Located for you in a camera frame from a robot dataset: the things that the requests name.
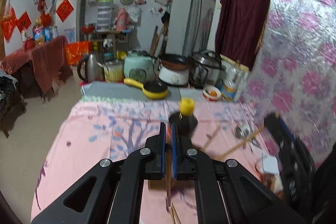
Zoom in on black pressure cooker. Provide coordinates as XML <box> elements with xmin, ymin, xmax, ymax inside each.
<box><xmin>189</xmin><ymin>50</ymin><xmax>222</xmax><ymax>89</ymax></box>

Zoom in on red covered side table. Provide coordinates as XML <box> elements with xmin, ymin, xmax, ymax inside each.
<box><xmin>1</xmin><ymin>36</ymin><xmax>67</xmax><ymax>93</ymax></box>

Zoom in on wooden chopstick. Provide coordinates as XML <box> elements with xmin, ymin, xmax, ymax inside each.
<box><xmin>215</xmin><ymin>126</ymin><xmax>265</xmax><ymax>160</ymax></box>

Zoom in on clear oil bottle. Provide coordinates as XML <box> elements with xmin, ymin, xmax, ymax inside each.
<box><xmin>222</xmin><ymin>63</ymin><xmax>245</xmax><ymax>101</ymax></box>

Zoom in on white refrigerator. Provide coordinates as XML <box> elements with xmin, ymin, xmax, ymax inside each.
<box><xmin>54</xmin><ymin>0</ymin><xmax>86</xmax><ymax>44</ymax></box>

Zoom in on red white bowl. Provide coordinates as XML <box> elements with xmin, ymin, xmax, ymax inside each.
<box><xmin>202</xmin><ymin>85</ymin><xmax>222</xmax><ymax>102</ymax></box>

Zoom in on white power adapter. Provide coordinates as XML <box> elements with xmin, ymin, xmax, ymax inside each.
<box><xmin>261</xmin><ymin>155</ymin><xmax>279</xmax><ymax>175</ymax></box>

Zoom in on mint green rice cooker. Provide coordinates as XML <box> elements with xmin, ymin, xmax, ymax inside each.
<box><xmin>123</xmin><ymin>50</ymin><xmax>156</xmax><ymax>83</ymax></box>

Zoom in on dark red curtain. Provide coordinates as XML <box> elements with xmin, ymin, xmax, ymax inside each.
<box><xmin>215</xmin><ymin>0</ymin><xmax>270</xmax><ymax>69</ymax></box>

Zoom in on yellow small frying pan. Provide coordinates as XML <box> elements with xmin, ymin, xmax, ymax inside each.
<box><xmin>123</xmin><ymin>78</ymin><xmax>169</xmax><ymax>100</ymax></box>

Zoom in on brown frying pan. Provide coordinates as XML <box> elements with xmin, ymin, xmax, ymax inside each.
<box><xmin>159</xmin><ymin>53</ymin><xmax>192</xmax><ymax>71</ymax></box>

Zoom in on stacked steamer containers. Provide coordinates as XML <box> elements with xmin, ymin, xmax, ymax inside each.
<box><xmin>96</xmin><ymin>0</ymin><xmax>113</xmax><ymax>32</ymax></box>

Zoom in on white electric stove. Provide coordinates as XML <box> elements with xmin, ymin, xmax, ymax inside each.
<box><xmin>158</xmin><ymin>65</ymin><xmax>189</xmax><ymax>86</ymax></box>

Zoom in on metal spoon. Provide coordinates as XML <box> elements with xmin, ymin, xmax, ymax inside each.
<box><xmin>235</xmin><ymin>126</ymin><xmax>246</xmax><ymax>140</ymax></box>

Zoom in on pink deer tablecloth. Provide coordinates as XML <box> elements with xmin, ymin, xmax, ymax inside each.
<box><xmin>31</xmin><ymin>98</ymin><xmax>270</xmax><ymax>218</ymax></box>

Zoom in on steel electric kettle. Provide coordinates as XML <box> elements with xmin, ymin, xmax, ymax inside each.
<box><xmin>77</xmin><ymin>52</ymin><xmax>105</xmax><ymax>83</ymax></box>

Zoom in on pink thermos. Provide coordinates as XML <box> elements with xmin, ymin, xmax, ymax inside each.
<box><xmin>115</xmin><ymin>7</ymin><xmax>131</xmax><ymax>32</ymax></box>

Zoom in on dark soy sauce bottle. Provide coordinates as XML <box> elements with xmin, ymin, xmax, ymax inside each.
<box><xmin>169</xmin><ymin>97</ymin><xmax>198</xmax><ymax>138</ymax></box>

